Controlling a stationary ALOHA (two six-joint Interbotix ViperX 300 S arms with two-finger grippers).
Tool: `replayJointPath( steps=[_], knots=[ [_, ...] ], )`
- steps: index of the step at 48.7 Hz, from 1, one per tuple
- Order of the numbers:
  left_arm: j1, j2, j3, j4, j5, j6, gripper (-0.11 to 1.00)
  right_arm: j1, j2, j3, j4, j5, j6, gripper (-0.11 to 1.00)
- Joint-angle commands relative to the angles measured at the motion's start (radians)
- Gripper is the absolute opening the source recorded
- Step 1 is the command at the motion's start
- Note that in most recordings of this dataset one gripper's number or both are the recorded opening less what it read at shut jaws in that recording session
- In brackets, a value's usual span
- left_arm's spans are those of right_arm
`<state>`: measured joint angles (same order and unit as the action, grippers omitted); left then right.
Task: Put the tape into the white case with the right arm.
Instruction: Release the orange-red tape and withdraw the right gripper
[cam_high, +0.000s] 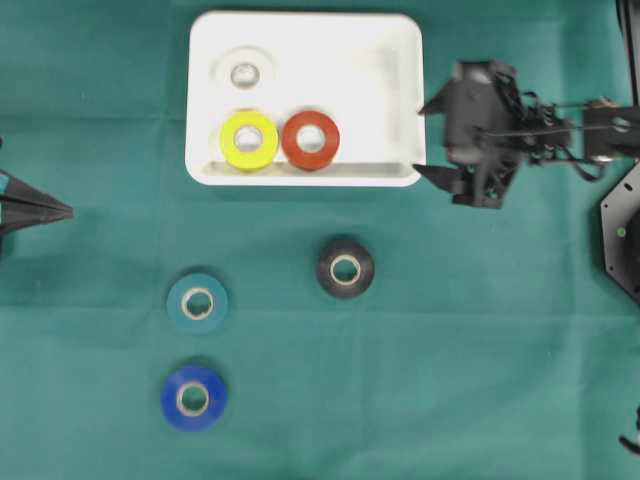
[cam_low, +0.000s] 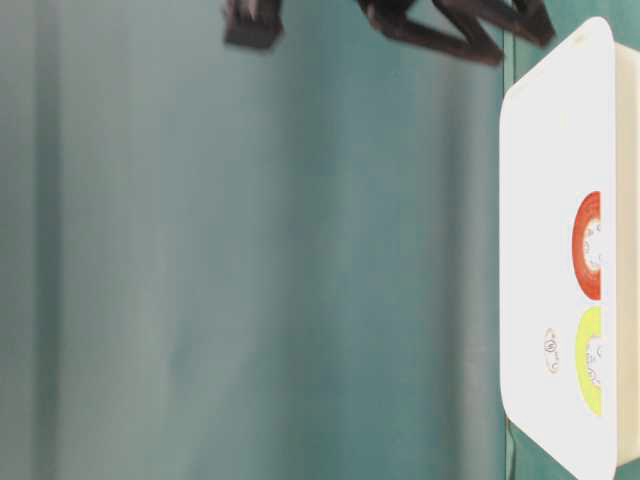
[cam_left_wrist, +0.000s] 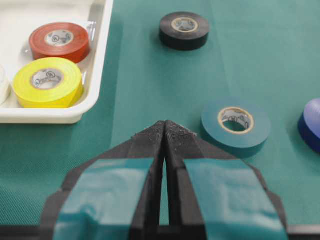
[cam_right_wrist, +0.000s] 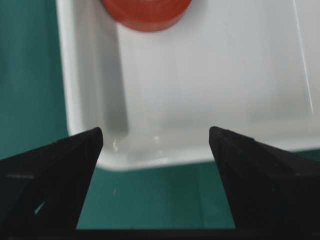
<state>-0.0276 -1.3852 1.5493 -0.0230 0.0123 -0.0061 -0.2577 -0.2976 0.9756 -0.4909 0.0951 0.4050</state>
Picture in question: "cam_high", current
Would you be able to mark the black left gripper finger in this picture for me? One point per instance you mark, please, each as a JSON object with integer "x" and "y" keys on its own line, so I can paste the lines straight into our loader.
{"x": 15, "y": 190}
{"x": 14, "y": 218}

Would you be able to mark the white tape roll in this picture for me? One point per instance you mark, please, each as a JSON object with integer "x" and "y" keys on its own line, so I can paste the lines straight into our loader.
{"x": 243, "y": 69}

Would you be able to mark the black tape roll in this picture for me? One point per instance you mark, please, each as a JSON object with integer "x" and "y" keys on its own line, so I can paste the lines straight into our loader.
{"x": 345, "y": 250}

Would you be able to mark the white plastic case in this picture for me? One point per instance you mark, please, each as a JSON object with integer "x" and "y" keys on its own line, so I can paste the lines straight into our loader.
{"x": 365, "y": 71}

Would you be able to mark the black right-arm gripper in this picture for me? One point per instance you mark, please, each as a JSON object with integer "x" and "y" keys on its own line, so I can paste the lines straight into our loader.
{"x": 484, "y": 185}

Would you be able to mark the teal tape roll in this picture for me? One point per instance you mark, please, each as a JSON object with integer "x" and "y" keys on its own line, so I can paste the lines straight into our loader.
{"x": 197, "y": 303}

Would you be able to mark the red tape roll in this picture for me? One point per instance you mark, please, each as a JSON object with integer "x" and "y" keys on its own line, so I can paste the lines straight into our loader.
{"x": 310, "y": 161}

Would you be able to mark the yellow tape roll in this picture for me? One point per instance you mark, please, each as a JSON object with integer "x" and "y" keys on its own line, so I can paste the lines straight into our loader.
{"x": 256, "y": 159}

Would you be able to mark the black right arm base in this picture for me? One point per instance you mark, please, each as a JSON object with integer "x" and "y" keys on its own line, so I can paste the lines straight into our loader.
{"x": 619, "y": 213}

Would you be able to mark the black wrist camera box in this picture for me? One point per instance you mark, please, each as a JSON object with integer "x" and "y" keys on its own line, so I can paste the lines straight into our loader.
{"x": 474, "y": 104}

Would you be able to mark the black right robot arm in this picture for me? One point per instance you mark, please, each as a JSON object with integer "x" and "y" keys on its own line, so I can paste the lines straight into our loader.
{"x": 605, "y": 132}

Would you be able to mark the blue tape roll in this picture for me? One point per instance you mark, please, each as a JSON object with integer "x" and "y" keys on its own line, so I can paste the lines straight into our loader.
{"x": 207, "y": 380}

